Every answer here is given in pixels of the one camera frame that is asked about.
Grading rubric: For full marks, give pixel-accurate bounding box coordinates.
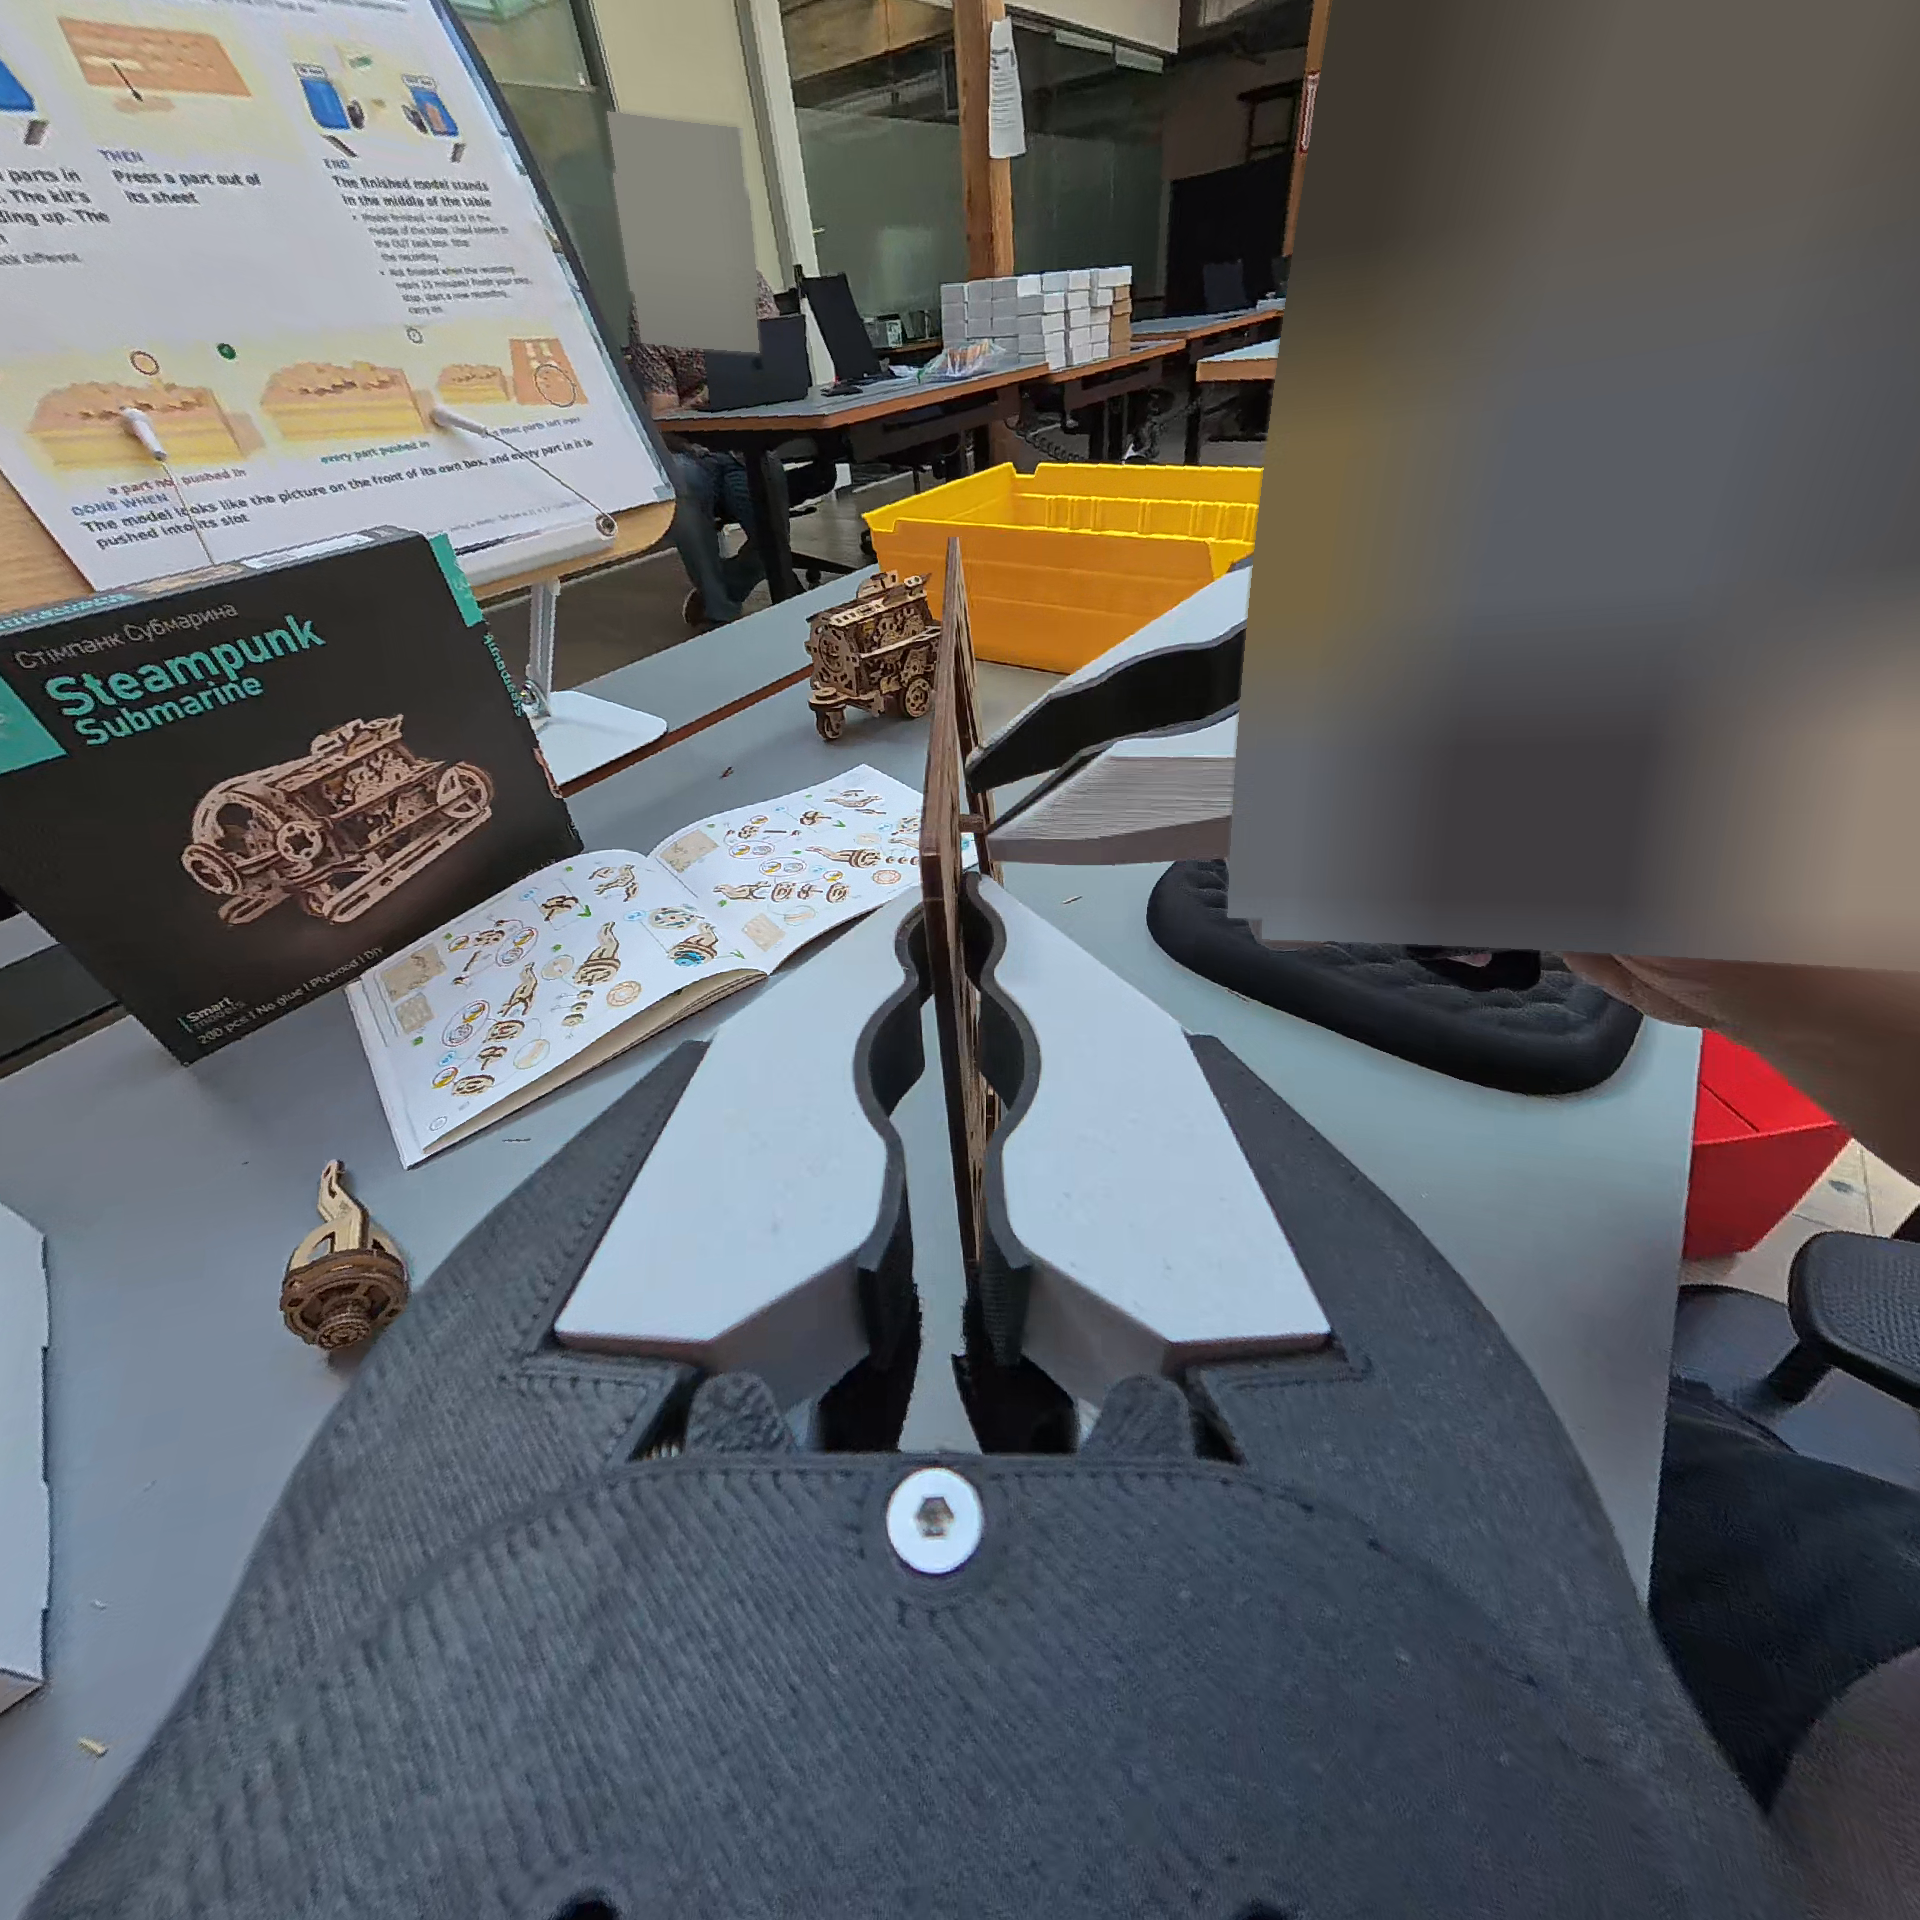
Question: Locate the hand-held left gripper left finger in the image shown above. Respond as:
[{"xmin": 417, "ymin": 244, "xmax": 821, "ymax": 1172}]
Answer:
[{"xmin": 556, "ymin": 897, "xmax": 928, "ymax": 1370}]

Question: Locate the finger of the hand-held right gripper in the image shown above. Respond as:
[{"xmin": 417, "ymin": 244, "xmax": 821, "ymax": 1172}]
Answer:
[
  {"xmin": 965, "ymin": 565, "xmax": 1251, "ymax": 806},
  {"xmin": 983, "ymin": 714, "xmax": 1241, "ymax": 868}
]

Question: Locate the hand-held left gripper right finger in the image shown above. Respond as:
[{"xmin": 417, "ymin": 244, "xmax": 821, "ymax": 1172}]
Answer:
[{"xmin": 971, "ymin": 873, "xmax": 1336, "ymax": 1374}]

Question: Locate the wooden model part sheet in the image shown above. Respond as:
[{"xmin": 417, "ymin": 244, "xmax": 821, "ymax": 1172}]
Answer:
[{"xmin": 920, "ymin": 535, "xmax": 1003, "ymax": 1361}]

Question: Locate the person's right forearm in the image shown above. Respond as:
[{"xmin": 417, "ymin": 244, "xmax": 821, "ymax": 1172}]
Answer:
[{"xmin": 1559, "ymin": 948, "xmax": 1920, "ymax": 1202}]

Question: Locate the wooden submarine model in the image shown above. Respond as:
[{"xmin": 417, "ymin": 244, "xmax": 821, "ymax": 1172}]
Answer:
[{"xmin": 804, "ymin": 570, "xmax": 947, "ymax": 746}]

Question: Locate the black model kit box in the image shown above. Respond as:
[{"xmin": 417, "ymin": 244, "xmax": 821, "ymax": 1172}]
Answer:
[{"xmin": 0, "ymin": 526, "xmax": 585, "ymax": 1067}]

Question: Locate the yellow plastic bin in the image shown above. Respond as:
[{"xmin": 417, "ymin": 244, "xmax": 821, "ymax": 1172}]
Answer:
[{"xmin": 863, "ymin": 462, "xmax": 1265, "ymax": 676}]

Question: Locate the open instruction booklet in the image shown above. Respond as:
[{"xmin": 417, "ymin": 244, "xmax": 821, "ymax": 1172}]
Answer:
[{"xmin": 347, "ymin": 765, "xmax": 986, "ymax": 1167}]

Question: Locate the stack of white boxes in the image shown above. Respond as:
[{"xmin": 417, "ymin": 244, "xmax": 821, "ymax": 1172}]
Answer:
[{"xmin": 939, "ymin": 266, "xmax": 1137, "ymax": 369}]

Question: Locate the long office desk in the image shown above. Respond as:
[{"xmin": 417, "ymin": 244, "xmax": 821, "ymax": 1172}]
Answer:
[{"xmin": 651, "ymin": 337, "xmax": 1186, "ymax": 602}]

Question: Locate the red plastic bin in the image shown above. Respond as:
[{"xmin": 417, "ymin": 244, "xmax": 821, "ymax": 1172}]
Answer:
[{"xmin": 1681, "ymin": 1027, "xmax": 1855, "ymax": 1261}]

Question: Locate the small wooden gear assembly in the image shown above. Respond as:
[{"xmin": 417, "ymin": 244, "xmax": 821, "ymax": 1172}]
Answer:
[{"xmin": 280, "ymin": 1158, "xmax": 410, "ymax": 1355}]

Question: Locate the black partition panel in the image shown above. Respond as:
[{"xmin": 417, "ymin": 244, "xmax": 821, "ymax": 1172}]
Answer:
[{"xmin": 1169, "ymin": 151, "xmax": 1297, "ymax": 317}]

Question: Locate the white poster stand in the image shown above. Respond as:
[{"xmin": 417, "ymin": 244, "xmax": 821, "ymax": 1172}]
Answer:
[{"xmin": 451, "ymin": 503, "xmax": 669, "ymax": 789}]

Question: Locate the black laptop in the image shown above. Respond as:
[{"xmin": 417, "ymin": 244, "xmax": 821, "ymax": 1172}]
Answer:
[{"xmin": 697, "ymin": 310, "xmax": 812, "ymax": 414}]

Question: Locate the person's dark trouser leg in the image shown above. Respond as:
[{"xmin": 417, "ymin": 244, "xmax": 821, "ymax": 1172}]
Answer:
[{"xmin": 1651, "ymin": 1381, "xmax": 1920, "ymax": 1920}]

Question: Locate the instruction poster board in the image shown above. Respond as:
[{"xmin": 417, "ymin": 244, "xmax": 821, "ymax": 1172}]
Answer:
[{"xmin": 0, "ymin": 0, "xmax": 676, "ymax": 602}]

